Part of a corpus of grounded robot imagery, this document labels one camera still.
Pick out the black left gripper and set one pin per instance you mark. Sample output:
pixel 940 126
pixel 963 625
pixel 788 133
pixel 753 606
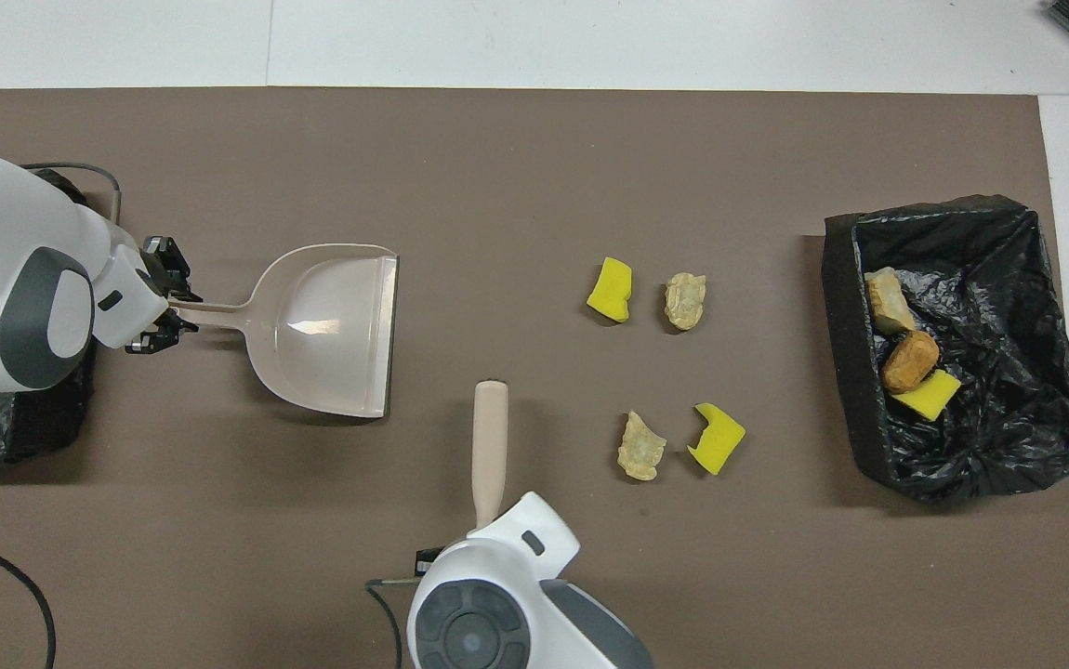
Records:
pixel 159 279

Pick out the beige hand brush black bristles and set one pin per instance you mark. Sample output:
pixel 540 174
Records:
pixel 490 437

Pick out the beige plastic dustpan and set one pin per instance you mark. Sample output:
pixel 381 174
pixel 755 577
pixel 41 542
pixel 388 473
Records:
pixel 330 325

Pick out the pale beige pastry piece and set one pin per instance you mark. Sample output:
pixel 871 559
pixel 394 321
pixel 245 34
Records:
pixel 641 448
pixel 686 302

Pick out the notched yellow sponge piece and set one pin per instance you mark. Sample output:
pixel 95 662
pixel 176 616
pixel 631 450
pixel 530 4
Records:
pixel 719 441

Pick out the brown bread loaf toy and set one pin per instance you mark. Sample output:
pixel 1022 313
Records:
pixel 909 362

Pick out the beige layered pastry piece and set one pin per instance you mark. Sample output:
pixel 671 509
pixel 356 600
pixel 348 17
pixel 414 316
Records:
pixel 888 302

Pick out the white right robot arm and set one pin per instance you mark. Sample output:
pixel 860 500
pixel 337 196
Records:
pixel 516 576

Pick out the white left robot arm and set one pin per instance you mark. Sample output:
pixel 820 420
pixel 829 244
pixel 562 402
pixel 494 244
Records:
pixel 14 242

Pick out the bin lined with black bag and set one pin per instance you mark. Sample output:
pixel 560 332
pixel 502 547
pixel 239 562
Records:
pixel 32 427
pixel 1009 418

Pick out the brown table mat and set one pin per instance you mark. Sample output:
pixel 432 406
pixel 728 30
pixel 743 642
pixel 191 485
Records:
pixel 497 139

